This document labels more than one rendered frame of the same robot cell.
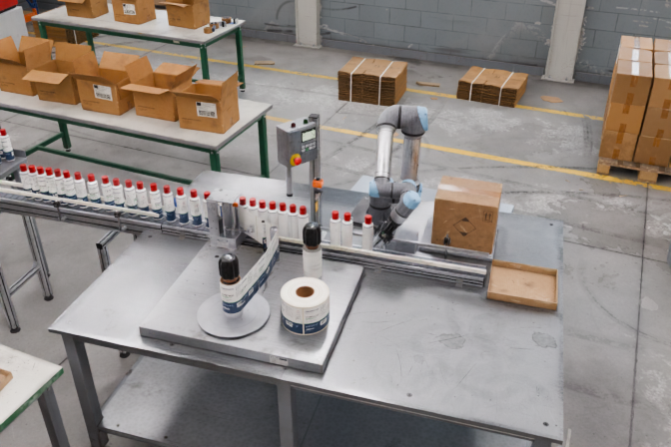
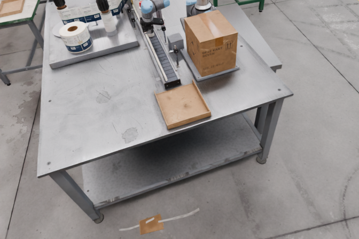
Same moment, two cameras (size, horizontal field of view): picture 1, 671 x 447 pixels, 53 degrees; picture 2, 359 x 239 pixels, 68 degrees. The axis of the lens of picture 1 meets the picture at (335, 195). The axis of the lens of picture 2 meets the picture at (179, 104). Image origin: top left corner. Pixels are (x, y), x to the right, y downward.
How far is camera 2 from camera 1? 2.75 m
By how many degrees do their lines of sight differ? 50
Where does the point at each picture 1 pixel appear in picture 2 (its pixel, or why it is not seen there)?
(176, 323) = (56, 20)
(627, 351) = (312, 220)
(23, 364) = (29, 10)
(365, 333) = (89, 68)
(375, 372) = (61, 83)
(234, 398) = not seen: hidden behind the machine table
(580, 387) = (247, 202)
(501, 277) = (182, 92)
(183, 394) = not seen: hidden behind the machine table
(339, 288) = (111, 42)
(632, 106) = not seen: outside the picture
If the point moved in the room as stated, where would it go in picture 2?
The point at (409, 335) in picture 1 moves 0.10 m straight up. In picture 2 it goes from (97, 81) to (92, 70)
